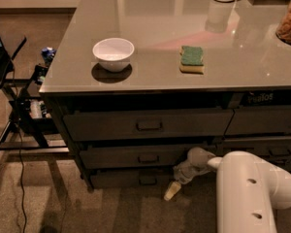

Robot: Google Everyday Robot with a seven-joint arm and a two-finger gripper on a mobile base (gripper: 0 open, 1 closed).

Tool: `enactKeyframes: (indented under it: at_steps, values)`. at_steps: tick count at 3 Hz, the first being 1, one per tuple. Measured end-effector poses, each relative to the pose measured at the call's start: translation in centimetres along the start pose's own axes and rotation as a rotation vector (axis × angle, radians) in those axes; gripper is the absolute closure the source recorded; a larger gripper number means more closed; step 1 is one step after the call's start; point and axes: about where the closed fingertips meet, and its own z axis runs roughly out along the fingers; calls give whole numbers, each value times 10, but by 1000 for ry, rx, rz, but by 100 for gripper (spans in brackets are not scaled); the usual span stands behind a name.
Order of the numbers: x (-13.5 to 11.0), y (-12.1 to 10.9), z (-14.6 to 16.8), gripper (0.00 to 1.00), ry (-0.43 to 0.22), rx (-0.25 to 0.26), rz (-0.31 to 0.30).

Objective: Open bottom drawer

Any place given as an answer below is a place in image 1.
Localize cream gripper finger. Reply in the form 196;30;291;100
164;181;181;201

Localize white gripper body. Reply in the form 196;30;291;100
173;160;210;184

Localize drawer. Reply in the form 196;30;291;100
226;106;291;135
217;136;291;166
90;167;174;188
63;109;233;141
80;144;209;169

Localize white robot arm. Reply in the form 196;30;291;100
164;148;291;233

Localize dark drawer cabinet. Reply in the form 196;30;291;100
41;0;291;187

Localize green and yellow sponge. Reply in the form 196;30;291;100
179;46;205;74

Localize white ceramic bowl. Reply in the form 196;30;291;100
92;38;135;73

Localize black laptop stand table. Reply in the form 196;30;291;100
0;35;26;150

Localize blue object on cart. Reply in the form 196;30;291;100
41;48;56;65

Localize black metal cart frame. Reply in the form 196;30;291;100
0;65;65;150

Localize black cable on floor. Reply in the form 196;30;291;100
9;61;28;233

